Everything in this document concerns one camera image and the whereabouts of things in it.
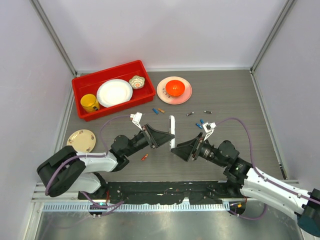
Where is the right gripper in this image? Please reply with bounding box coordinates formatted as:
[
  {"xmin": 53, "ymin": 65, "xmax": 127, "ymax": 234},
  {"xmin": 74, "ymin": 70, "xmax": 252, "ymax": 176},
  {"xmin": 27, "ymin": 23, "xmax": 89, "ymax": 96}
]
[{"xmin": 171, "ymin": 132, "xmax": 227, "ymax": 168}]

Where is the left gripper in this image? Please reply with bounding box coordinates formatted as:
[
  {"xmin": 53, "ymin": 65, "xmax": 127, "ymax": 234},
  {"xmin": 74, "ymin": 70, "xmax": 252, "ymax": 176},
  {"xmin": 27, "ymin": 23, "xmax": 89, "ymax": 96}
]
[{"xmin": 124, "ymin": 123, "xmax": 174, "ymax": 157}]

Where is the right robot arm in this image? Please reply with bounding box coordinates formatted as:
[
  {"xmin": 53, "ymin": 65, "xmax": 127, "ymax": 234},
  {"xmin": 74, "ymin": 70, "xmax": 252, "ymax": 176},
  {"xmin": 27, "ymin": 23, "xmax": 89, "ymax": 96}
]
[{"xmin": 170, "ymin": 133, "xmax": 320, "ymax": 237}]

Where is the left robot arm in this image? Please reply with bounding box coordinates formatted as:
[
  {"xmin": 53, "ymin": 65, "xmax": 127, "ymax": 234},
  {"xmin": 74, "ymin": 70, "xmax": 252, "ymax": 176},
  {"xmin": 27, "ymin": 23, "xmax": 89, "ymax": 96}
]
[{"xmin": 36, "ymin": 124, "xmax": 175, "ymax": 200}]

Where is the orange red battery low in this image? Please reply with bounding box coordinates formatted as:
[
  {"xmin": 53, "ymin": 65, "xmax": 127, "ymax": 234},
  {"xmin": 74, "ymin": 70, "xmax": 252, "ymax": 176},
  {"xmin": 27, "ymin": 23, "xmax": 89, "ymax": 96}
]
[{"xmin": 141, "ymin": 154, "xmax": 149, "ymax": 161}]

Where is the pink plate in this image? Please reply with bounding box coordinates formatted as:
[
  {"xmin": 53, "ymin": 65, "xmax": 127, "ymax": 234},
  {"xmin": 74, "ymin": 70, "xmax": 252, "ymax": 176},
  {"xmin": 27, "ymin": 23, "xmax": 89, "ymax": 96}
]
[{"xmin": 156, "ymin": 76, "xmax": 193, "ymax": 105}]

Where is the orange bowl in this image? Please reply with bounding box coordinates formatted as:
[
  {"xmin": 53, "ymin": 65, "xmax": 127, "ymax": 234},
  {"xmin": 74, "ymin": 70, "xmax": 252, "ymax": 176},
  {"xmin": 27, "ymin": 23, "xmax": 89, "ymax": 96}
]
[{"xmin": 165, "ymin": 79, "xmax": 186, "ymax": 97}]

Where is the small flower-shaped bowl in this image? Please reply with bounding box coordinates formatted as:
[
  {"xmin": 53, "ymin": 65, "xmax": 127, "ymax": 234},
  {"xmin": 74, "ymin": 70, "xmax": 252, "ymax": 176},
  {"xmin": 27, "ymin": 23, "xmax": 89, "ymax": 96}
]
[{"xmin": 128, "ymin": 75, "xmax": 145, "ymax": 90}]

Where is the white paper plate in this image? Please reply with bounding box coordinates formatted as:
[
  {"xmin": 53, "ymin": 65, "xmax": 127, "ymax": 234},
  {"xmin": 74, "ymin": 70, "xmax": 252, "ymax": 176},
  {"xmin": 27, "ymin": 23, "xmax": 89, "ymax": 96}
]
[{"xmin": 96, "ymin": 79, "xmax": 133, "ymax": 108}]

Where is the cream floral plate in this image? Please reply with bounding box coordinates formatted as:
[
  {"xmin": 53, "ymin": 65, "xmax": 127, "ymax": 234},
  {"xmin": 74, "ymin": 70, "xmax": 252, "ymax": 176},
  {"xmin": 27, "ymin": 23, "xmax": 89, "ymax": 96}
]
[{"xmin": 66, "ymin": 129, "xmax": 96, "ymax": 153}]

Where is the yellow mug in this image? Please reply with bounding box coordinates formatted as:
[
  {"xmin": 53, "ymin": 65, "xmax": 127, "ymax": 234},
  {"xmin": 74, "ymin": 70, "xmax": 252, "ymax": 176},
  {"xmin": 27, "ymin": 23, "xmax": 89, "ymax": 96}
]
[{"xmin": 80, "ymin": 94, "xmax": 100, "ymax": 113}]

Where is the red plastic bin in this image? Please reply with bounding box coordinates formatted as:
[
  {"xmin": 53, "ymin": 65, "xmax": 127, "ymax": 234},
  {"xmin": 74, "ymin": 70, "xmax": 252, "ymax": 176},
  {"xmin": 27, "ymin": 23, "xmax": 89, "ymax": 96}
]
[{"xmin": 72, "ymin": 60, "xmax": 156, "ymax": 122}]

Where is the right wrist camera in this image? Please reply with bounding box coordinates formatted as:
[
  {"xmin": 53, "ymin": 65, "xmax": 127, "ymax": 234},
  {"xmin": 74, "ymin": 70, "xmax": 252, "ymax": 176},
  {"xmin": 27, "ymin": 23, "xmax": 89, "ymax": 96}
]
[{"xmin": 202, "ymin": 122, "xmax": 217, "ymax": 141}]

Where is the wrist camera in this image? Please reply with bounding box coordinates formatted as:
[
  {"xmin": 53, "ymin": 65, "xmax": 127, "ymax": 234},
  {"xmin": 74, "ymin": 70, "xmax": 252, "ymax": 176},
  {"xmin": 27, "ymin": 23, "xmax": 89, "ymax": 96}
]
[
  {"xmin": 202, "ymin": 122, "xmax": 217, "ymax": 141},
  {"xmin": 130, "ymin": 112, "xmax": 143, "ymax": 131}
]

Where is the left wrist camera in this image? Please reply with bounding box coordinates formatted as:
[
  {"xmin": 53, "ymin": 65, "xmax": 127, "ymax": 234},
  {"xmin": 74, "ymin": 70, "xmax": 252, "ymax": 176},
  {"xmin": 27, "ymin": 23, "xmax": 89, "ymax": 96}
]
[{"xmin": 130, "ymin": 112, "xmax": 143, "ymax": 131}]

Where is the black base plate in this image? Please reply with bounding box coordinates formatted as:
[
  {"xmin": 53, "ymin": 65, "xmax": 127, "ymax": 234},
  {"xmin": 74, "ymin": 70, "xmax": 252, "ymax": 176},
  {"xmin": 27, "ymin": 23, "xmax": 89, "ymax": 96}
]
[{"xmin": 88, "ymin": 181, "xmax": 244, "ymax": 205}]

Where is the white cable duct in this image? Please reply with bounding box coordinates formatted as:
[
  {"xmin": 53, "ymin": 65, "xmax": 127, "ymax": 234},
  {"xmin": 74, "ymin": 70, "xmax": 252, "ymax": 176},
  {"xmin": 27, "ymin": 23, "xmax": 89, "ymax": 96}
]
[{"xmin": 42, "ymin": 201, "xmax": 230, "ymax": 213}]

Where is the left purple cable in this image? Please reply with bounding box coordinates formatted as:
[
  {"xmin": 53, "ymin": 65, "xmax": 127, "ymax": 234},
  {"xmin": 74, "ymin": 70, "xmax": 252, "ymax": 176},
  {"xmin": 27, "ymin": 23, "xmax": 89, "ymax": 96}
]
[{"xmin": 44, "ymin": 114, "xmax": 137, "ymax": 218}]

